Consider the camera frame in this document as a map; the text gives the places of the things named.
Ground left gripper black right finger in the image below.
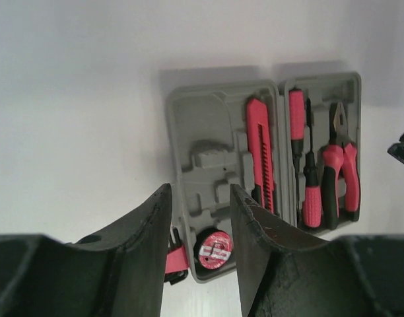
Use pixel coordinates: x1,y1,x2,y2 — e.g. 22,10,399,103
230,185,404,316

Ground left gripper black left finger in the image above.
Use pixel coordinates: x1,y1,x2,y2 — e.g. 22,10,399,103
0,184,172,316

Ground red hex key set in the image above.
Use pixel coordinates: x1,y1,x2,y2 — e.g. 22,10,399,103
164,227,189,285

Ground red black pliers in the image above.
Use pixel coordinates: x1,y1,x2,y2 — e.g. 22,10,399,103
321,102,360,230

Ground short red black screwdriver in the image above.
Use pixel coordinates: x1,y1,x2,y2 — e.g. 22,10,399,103
302,98,322,228

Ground black tape roll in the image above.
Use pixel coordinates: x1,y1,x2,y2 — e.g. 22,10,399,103
193,227,233,270

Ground grey plastic tool case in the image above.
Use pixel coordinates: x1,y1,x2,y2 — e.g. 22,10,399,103
165,72,361,284

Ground long red black screwdriver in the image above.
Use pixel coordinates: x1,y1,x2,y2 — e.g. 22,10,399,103
288,88,305,210

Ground red black utility knife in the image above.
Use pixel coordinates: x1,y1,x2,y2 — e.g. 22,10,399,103
246,98,275,213

